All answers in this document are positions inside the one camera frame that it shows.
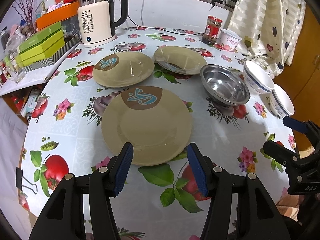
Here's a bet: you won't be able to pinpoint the fruit-pattern tablecloth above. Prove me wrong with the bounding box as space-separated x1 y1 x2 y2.
22 27 297 239

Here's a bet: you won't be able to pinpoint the green gift boxes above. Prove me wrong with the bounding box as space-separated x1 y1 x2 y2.
17 22 65 66

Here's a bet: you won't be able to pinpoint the orange box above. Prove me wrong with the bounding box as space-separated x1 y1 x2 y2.
36 2 80 30

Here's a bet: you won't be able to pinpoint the glass mug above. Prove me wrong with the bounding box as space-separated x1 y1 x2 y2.
4 52 27 83

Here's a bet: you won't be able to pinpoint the purple branch vase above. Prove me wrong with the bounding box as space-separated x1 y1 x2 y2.
11 0 36 35

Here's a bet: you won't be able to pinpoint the wooden cabinet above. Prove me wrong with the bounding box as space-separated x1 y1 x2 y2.
272 3 320 153

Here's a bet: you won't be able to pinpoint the stainless steel bowl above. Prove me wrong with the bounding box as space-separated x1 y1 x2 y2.
200 64 250 106

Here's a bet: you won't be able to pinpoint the white yogurt tub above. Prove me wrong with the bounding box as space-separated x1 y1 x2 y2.
220 29 242 52

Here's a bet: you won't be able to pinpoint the zigzag pattern box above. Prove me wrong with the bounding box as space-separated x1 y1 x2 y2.
24 34 81 72

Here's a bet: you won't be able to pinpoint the white electric kettle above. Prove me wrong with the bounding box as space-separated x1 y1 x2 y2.
78 0 129 47

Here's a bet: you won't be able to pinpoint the cream heart-pattern curtain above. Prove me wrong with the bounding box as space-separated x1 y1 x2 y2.
228 0 306 78

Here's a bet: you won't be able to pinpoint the red-lidded sauce jar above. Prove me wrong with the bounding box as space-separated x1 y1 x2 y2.
201 16 222 46

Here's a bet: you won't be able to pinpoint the white blue-striped bowl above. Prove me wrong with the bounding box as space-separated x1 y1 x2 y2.
270 84 295 118
243 61 274 97

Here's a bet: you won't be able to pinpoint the tan plate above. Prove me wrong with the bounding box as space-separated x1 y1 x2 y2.
101 86 193 166
153 46 207 75
92 51 155 88

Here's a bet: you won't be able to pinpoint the black binder clip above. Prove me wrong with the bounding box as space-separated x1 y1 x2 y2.
15 167 38 194

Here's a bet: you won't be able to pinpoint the black power cable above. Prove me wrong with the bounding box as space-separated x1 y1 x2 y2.
127 15 205 36

